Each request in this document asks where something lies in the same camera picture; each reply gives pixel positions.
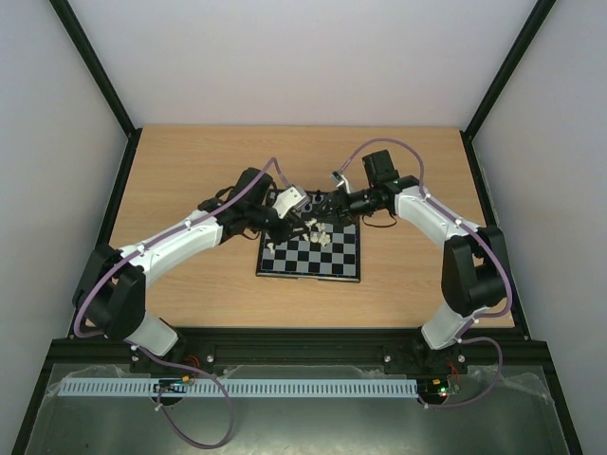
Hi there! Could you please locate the black and grey chessboard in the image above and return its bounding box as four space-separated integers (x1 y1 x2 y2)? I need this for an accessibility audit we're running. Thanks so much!
255 189 362 283

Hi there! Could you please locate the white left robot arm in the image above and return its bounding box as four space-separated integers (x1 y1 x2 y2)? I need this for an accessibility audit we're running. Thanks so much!
73 168 309 356

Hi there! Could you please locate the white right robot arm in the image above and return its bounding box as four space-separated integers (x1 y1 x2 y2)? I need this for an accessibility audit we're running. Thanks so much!
316 150 513 372

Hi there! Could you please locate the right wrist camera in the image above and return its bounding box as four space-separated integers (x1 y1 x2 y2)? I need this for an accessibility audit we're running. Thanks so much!
331 171 353 193

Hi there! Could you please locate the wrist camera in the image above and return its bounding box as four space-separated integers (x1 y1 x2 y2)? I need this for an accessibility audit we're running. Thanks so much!
272 185 309 219
331 171 353 193

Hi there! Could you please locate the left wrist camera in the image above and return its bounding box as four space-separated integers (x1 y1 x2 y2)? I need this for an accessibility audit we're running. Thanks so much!
272 185 309 219

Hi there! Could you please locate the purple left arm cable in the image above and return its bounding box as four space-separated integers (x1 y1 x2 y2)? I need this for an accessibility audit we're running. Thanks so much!
70 157 290 447

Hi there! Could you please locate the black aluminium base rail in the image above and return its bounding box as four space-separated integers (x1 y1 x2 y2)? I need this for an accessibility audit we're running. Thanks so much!
49 325 551 378

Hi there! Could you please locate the light blue cable duct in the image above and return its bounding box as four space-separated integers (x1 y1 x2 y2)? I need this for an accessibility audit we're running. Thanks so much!
57 378 418 398

